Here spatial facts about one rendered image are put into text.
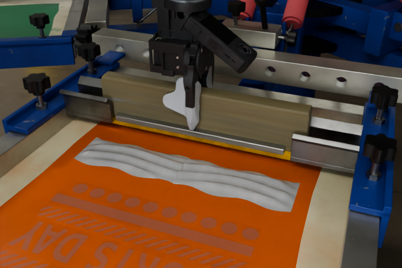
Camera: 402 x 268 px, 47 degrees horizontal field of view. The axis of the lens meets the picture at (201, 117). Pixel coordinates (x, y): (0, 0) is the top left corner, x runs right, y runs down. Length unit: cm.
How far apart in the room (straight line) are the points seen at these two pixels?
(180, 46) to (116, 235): 28
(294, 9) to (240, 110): 46
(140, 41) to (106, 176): 37
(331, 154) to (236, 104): 16
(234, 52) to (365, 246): 31
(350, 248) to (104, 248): 30
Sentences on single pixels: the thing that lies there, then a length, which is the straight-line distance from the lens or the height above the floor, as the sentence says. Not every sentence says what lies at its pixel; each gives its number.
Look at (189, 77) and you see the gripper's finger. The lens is 68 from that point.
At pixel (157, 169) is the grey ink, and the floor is 96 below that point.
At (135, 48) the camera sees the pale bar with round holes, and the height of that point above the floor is 102.
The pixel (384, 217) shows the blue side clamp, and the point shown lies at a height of 99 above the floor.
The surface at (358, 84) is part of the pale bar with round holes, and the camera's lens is 90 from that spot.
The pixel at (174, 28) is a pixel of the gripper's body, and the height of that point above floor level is 116.
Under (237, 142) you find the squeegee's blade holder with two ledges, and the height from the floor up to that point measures 99.
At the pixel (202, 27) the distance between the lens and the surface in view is 67.
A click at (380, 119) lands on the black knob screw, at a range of 81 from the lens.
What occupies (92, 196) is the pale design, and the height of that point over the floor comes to 95.
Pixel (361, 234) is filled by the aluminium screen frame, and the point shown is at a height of 99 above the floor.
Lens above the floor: 139
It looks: 30 degrees down
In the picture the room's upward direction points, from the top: straight up
